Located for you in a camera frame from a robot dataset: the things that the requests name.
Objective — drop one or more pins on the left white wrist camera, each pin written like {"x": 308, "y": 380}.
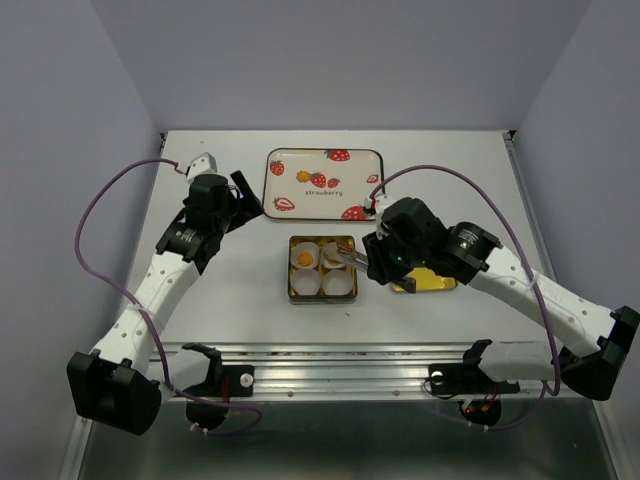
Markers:
{"x": 204, "y": 164}

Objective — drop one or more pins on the paper cup back right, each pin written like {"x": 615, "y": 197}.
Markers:
{"x": 331, "y": 257}

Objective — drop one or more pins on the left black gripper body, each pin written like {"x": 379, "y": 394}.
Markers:
{"x": 227, "y": 213}

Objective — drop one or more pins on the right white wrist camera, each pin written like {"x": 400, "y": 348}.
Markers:
{"x": 375, "y": 207}

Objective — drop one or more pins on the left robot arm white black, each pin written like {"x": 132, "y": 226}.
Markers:
{"x": 127, "y": 376}

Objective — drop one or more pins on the square cookie tin base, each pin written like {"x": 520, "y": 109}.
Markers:
{"x": 320, "y": 298}

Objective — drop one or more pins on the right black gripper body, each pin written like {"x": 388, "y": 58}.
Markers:
{"x": 405, "y": 257}

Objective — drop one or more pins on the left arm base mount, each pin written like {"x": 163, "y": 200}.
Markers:
{"x": 235, "y": 382}

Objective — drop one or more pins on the aluminium mounting rail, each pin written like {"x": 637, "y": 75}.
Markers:
{"x": 341, "y": 372}

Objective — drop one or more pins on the paper cup front left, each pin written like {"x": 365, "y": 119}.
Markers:
{"x": 305, "y": 282}

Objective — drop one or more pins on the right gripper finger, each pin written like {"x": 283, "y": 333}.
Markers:
{"x": 392, "y": 273}
{"x": 375, "y": 251}

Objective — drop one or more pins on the gold tin lid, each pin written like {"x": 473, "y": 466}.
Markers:
{"x": 422, "y": 280}

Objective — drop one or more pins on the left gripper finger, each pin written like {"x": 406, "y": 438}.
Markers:
{"x": 226, "y": 225}
{"x": 250, "y": 207}

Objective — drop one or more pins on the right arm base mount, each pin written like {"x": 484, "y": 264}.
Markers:
{"x": 479, "y": 397}

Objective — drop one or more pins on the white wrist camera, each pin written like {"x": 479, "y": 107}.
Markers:
{"x": 204, "y": 164}
{"x": 375, "y": 207}

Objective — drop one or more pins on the metal tongs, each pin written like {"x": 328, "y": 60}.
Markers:
{"x": 357, "y": 260}

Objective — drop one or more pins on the paper cup front right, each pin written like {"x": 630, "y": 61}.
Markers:
{"x": 337, "y": 283}

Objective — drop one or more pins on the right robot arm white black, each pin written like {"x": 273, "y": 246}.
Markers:
{"x": 586, "y": 344}

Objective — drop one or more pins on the paper cup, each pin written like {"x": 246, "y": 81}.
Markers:
{"x": 304, "y": 246}
{"x": 331, "y": 257}
{"x": 305, "y": 282}
{"x": 337, "y": 283}

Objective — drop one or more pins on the paper cup back left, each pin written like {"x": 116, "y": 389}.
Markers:
{"x": 304, "y": 246}

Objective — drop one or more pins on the strawberry pattern tray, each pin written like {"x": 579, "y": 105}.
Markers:
{"x": 341, "y": 180}

